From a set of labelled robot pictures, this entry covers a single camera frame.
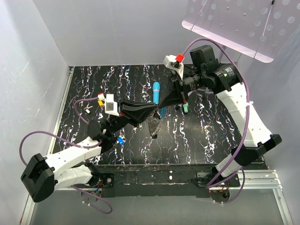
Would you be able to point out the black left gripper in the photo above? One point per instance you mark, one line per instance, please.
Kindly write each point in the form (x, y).
(134, 113)

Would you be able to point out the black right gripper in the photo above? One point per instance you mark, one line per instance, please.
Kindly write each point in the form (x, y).
(172, 96)

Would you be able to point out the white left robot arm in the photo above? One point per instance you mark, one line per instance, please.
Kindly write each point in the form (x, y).
(45, 174)

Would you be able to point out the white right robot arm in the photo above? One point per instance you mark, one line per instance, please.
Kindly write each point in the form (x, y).
(225, 81)

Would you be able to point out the blue toy microphone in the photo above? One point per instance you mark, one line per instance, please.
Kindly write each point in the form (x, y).
(156, 91)

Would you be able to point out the key with blue tag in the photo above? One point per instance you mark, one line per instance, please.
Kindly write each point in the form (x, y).
(120, 141)

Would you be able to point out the lilac music stand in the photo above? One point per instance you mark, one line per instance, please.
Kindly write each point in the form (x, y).
(255, 28)

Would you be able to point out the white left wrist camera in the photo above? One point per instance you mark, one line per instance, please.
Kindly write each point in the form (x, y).
(111, 107)

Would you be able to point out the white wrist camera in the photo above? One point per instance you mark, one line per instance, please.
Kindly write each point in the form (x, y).
(111, 107)
(175, 63)

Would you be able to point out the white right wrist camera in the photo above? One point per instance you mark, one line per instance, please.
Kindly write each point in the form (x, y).
(175, 63)

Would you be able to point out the aluminium rail frame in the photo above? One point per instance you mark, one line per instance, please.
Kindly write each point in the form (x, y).
(41, 100)

